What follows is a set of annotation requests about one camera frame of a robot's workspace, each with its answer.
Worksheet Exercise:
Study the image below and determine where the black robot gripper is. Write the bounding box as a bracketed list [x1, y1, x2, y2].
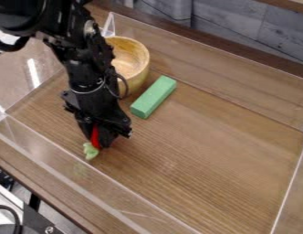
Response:
[62, 69, 132, 149]

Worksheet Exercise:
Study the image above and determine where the red plush fruit green leaf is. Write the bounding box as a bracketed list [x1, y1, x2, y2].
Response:
[82, 123, 105, 162]

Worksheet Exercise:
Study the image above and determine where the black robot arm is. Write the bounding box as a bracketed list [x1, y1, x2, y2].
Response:
[0, 0, 132, 149]

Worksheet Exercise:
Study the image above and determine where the green rectangular block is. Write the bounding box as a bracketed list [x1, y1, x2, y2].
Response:
[130, 76, 178, 119]

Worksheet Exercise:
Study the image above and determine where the wooden bowl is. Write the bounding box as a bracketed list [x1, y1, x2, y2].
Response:
[106, 36, 151, 98]

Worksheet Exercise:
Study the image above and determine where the clear acrylic tray enclosure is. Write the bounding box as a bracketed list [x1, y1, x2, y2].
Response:
[0, 16, 303, 234]

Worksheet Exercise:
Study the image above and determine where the black bracket with bolt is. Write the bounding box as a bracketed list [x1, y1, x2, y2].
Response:
[22, 205, 65, 234]

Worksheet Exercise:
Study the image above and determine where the black cable bottom left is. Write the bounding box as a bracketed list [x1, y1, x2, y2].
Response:
[0, 204, 22, 234]

